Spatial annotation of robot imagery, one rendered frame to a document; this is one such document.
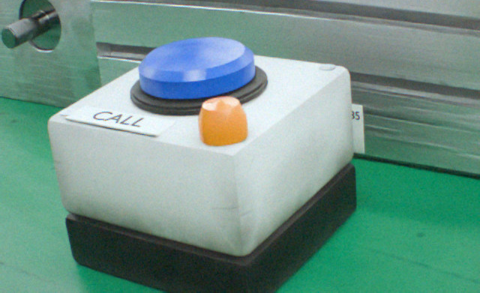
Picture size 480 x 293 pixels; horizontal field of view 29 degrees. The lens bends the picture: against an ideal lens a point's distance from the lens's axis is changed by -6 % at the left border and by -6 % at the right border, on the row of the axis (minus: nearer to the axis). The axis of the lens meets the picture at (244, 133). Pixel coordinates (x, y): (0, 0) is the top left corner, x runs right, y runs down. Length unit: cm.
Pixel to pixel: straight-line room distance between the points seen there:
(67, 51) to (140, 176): 19
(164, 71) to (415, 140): 12
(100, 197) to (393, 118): 13
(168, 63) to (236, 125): 5
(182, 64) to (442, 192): 12
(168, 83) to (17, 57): 21
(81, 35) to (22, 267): 16
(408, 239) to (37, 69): 24
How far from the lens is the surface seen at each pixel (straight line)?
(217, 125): 29
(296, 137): 32
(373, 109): 40
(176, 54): 33
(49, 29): 50
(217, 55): 32
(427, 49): 38
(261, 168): 30
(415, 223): 36
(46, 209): 40
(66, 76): 50
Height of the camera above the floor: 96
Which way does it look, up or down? 24 degrees down
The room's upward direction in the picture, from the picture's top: 6 degrees counter-clockwise
